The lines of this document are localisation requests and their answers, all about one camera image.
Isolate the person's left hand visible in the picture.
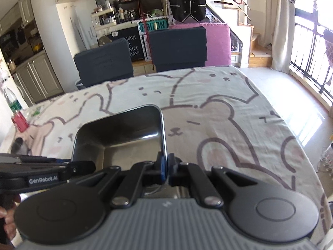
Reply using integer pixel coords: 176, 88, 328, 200
0, 195, 22, 243

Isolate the red drink can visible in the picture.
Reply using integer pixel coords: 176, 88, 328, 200
11, 110, 30, 134

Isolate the clear water bottle green label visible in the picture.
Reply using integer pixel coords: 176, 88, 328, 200
3, 87, 22, 113

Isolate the black vest with white trim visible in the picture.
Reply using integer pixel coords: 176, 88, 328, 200
168, 0, 208, 23

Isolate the staircase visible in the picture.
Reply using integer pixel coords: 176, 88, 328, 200
205, 0, 261, 69

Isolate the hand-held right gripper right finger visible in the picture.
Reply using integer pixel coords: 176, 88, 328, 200
168, 153, 257, 207

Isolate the steel rectangular tray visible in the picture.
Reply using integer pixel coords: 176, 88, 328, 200
71, 104, 167, 178

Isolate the black lettered board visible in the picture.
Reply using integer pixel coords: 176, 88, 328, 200
111, 27, 147, 62

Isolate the dark grey chair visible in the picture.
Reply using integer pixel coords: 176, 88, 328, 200
148, 26, 208, 73
73, 37, 134, 88

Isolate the cream kitchen base cabinet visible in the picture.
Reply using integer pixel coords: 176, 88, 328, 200
11, 53, 65, 108

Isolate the teal licence plate sign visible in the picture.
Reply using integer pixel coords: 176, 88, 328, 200
138, 18, 169, 33

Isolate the beige curtain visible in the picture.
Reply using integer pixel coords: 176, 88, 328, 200
271, 0, 297, 74

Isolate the round steel bowl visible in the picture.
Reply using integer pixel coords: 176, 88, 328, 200
11, 136, 31, 156

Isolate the shelf with bottles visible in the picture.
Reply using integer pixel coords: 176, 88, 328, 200
91, 0, 142, 32

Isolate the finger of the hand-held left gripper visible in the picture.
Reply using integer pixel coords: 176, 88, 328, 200
70, 160, 96, 176

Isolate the bear print tablecloth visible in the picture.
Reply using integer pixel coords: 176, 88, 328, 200
0, 65, 329, 250

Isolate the window guard rail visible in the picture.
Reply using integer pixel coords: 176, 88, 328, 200
290, 23, 333, 103

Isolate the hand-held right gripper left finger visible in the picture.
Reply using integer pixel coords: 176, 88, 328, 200
74, 152, 167, 207

